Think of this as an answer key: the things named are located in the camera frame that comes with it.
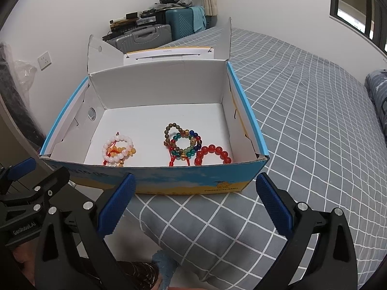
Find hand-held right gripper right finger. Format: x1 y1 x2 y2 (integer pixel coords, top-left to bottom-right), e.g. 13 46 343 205
250 172 358 290

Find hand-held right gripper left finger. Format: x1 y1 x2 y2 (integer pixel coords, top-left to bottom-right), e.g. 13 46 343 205
34 173 137 290

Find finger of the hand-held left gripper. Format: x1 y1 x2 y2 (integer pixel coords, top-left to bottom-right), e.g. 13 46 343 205
30 166 71 216
0 158 37 193

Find pink flower bead bracelet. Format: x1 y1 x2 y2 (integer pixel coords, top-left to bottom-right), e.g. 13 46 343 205
102 135 134 166

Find yellow bead red cord bracelet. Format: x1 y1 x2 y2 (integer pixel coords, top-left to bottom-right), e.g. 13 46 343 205
103 131 137 167

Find blue yellow cardboard box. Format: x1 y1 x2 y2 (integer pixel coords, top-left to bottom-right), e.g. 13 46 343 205
39 16 270 195

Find red glass bead bracelet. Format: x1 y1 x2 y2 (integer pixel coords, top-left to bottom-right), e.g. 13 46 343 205
194 145 233 165

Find brown wooden bead bracelet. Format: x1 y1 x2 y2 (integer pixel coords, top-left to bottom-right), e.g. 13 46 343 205
163 123 182 146

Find multicolour glass bead bracelet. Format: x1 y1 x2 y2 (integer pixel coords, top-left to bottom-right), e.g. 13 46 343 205
169 129 202 159

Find blue cloth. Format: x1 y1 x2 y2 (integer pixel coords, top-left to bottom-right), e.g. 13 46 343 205
150 251 179 290

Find clear plastic bag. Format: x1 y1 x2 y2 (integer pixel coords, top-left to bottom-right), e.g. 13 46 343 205
12 59 38 95

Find grey checked bedsheet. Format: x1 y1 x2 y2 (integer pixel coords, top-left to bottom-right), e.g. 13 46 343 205
122 27 387 290

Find blue grey pillow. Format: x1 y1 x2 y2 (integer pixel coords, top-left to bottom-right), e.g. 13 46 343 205
364 69 387 145

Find grey hard suitcase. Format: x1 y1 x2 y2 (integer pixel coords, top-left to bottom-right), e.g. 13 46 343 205
106 23 173 54

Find pile of black electronics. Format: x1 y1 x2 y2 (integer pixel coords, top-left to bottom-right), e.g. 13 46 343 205
102 0 186 40

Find teal suitcase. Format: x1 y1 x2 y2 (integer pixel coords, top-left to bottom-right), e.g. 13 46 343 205
165 5 207 40

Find dark framed window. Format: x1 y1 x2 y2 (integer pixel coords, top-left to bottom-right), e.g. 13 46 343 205
329 0 387 55

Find white wall socket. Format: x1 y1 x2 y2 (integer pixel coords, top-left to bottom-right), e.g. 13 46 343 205
38 51 52 70

